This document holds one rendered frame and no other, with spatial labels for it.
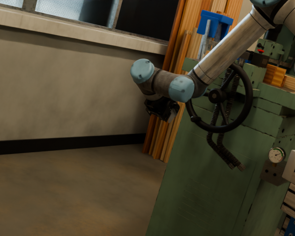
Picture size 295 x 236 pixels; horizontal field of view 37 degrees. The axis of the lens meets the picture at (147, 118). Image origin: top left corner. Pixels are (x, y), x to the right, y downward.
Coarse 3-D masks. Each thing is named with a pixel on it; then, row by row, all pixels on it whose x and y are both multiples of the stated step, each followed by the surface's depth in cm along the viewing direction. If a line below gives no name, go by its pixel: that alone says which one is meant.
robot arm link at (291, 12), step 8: (256, 0) 110; (264, 0) 109; (272, 0) 108; (280, 0) 108; (288, 0) 107; (264, 8) 113; (272, 8) 110; (280, 8) 108; (288, 8) 108; (272, 16) 112; (280, 16) 110; (288, 16) 109; (288, 24) 110
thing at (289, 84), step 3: (285, 81) 187; (288, 81) 186; (291, 81) 185; (294, 81) 185; (285, 84) 187; (288, 84) 186; (291, 84) 185; (294, 84) 185; (285, 87) 187; (288, 87) 186; (291, 87) 185; (294, 87) 185; (294, 90) 185
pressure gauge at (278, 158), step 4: (272, 148) 168; (276, 148) 168; (280, 148) 167; (268, 152) 169; (272, 152) 169; (276, 152) 168; (280, 152) 167; (284, 152) 167; (268, 156) 169; (272, 156) 169; (276, 156) 168; (280, 156) 167; (284, 156) 167; (272, 160) 169; (276, 160) 168; (280, 160) 167; (276, 164) 170
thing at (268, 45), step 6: (258, 42) 189; (264, 42) 188; (270, 42) 186; (258, 48) 189; (264, 48) 188; (270, 48) 186; (276, 48) 191; (264, 54) 188; (270, 54) 188; (276, 54) 193
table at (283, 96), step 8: (184, 64) 197; (192, 64) 195; (216, 80) 178; (240, 88) 172; (256, 88) 178; (264, 88) 176; (272, 88) 174; (280, 88) 174; (256, 96) 175; (264, 96) 176; (272, 96) 174; (280, 96) 173; (288, 96) 171; (280, 104) 173; (288, 104) 171
